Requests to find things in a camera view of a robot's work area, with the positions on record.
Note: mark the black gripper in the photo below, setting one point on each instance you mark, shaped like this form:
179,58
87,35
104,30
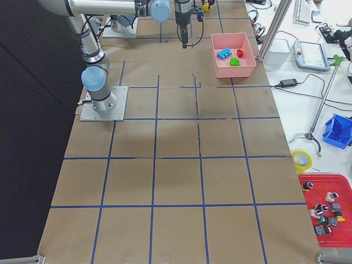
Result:
182,16

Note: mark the yellow toy block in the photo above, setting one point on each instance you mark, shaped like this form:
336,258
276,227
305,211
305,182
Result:
206,7

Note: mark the blue toy block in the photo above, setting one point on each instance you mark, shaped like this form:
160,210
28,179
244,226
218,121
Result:
224,53

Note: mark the green toy block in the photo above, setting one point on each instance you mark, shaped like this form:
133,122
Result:
234,62

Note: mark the red toy block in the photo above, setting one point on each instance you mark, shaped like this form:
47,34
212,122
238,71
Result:
240,53

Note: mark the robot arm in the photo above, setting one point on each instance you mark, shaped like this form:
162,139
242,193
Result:
121,22
95,76

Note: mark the pink plastic box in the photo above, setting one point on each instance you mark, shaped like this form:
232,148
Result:
232,41

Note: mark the black power adapter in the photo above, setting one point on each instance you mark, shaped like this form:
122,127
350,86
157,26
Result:
288,83

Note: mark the white keyboard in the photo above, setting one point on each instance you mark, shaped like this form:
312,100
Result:
302,12

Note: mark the teach pendant tablet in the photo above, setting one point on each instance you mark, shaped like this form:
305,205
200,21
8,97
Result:
310,56

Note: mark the metal reacher grabber tool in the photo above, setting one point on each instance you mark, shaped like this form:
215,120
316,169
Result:
310,134

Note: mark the yellow tape roll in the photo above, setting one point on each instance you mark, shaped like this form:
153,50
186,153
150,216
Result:
302,161

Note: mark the blue storage bin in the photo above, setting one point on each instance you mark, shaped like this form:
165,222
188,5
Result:
338,131

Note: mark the red parts tray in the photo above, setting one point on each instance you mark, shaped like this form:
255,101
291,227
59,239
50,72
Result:
328,199

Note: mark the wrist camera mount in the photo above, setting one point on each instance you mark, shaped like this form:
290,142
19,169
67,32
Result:
198,12

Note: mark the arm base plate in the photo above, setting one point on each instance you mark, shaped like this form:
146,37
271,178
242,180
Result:
108,110
128,33

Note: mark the aluminium frame post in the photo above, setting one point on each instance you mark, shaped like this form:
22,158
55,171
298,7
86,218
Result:
273,29

